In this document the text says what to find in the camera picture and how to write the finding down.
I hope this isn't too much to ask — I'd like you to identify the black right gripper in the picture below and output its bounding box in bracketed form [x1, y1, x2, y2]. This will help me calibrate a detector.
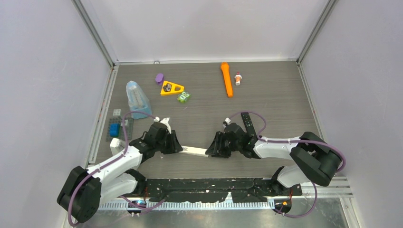
[206, 131, 241, 158]

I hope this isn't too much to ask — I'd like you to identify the white rectangular thermometer device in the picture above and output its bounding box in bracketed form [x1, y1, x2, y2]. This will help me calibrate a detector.
[180, 146, 209, 157]

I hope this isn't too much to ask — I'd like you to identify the black remote control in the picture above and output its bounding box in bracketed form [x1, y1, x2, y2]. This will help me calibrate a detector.
[241, 112, 256, 137]

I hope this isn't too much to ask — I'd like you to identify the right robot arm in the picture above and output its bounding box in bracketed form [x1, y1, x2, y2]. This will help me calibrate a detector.
[205, 123, 343, 195]

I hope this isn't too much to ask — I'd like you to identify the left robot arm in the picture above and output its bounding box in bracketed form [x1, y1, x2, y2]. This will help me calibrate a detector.
[57, 118, 183, 223]

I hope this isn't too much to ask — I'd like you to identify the green owl toy block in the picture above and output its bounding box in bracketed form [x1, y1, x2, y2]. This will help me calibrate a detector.
[177, 91, 191, 103]

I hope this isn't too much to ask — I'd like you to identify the grey lego baseplate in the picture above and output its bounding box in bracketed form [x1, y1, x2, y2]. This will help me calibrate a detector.
[106, 116, 134, 142]

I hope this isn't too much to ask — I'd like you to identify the yellow triangle shape toy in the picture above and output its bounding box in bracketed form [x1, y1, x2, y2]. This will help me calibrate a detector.
[160, 80, 185, 96]

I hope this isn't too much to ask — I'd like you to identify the blue transparent plastic container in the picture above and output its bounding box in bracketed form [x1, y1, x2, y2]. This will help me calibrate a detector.
[126, 81, 152, 119]

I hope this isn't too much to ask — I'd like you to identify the blue lego brick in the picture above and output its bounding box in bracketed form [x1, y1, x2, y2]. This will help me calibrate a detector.
[109, 123, 120, 137]

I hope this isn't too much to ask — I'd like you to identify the grey lego small plate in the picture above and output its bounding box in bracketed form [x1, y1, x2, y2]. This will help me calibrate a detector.
[113, 109, 121, 116]

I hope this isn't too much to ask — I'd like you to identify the purple cylinder toy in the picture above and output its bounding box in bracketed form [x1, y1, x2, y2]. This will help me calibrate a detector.
[155, 73, 164, 85]

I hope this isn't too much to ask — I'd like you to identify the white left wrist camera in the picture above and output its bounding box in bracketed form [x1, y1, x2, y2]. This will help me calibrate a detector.
[154, 116, 172, 134]

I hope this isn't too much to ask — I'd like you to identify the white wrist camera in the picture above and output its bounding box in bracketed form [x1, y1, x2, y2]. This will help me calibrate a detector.
[154, 116, 172, 134]
[222, 117, 232, 128]

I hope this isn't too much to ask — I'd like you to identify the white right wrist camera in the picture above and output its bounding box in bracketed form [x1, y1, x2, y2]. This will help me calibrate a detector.
[222, 117, 232, 128]

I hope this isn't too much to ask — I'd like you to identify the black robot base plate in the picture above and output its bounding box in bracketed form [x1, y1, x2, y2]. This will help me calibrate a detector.
[135, 178, 302, 203]

